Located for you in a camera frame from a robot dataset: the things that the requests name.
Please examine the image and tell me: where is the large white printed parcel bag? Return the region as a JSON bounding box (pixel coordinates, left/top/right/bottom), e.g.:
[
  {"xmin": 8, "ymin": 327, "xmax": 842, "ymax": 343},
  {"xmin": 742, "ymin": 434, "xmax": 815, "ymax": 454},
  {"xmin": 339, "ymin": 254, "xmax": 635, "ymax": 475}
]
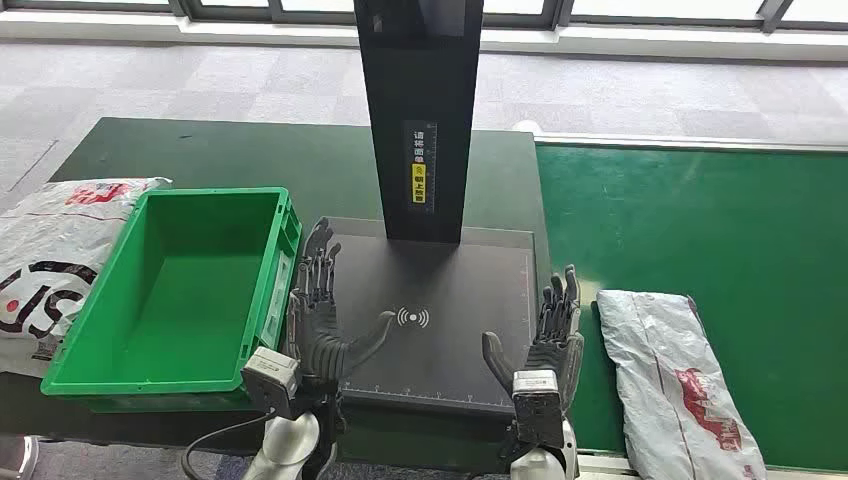
[{"xmin": 0, "ymin": 176, "xmax": 172, "ymax": 379}]

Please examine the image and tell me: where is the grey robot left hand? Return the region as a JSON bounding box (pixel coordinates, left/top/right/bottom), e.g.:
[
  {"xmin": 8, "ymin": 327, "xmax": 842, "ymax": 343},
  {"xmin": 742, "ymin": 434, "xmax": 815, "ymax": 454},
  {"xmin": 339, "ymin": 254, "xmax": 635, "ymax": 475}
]
[{"xmin": 286, "ymin": 217, "xmax": 397, "ymax": 386}]

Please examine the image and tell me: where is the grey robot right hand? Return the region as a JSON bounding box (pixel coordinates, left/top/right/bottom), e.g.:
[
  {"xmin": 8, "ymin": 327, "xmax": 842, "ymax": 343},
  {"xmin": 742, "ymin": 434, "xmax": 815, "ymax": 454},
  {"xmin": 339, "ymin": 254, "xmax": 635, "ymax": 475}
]
[{"xmin": 481, "ymin": 264, "xmax": 586, "ymax": 412}]

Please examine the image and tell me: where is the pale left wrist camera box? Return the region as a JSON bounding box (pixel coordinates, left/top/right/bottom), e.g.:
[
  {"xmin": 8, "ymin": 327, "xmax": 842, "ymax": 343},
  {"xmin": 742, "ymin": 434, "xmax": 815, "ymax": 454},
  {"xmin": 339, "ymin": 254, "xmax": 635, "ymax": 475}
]
[{"xmin": 240, "ymin": 347, "xmax": 303, "ymax": 420}]

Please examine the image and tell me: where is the black inbound scanner machine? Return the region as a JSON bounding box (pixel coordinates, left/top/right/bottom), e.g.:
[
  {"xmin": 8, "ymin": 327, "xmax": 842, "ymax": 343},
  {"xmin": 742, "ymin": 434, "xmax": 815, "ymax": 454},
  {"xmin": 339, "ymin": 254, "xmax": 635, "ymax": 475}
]
[{"xmin": 324, "ymin": 0, "xmax": 541, "ymax": 419}]

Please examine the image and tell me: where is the green plastic crate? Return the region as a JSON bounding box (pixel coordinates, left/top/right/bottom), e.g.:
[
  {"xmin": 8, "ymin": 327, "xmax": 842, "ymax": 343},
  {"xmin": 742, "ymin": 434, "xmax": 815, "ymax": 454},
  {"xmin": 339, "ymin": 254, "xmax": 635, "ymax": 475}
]
[{"xmin": 40, "ymin": 187, "xmax": 304, "ymax": 413}]

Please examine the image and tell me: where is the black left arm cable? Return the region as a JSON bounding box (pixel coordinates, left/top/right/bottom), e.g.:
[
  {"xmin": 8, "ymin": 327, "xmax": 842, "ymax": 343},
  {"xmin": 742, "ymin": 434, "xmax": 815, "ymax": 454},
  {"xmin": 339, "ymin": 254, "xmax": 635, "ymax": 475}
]
[{"xmin": 180, "ymin": 409, "xmax": 276, "ymax": 480}]

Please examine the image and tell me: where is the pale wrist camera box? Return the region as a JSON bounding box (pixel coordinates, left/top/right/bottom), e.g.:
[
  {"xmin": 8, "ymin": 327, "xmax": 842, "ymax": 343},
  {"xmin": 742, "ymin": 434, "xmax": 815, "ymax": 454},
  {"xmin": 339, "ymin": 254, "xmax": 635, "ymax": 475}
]
[
  {"xmin": 240, "ymin": 347, "xmax": 303, "ymax": 420},
  {"xmin": 511, "ymin": 369, "xmax": 566, "ymax": 448}
]

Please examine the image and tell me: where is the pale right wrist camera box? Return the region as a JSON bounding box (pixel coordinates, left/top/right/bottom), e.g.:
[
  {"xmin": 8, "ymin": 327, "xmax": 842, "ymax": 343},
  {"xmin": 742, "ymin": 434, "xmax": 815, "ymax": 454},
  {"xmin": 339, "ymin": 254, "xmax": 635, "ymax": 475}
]
[{"xmin": 511, "ymin": 369, "xmax": 566, "ymax": 448}]

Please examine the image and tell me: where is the grey parcel bag red print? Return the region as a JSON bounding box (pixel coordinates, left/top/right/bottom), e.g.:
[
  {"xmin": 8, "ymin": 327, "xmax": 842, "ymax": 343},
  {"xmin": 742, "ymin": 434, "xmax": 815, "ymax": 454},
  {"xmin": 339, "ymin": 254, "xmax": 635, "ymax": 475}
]
[{"xmin": 596, "ymin": 289, "xmax": 768, "ymax": 480}]

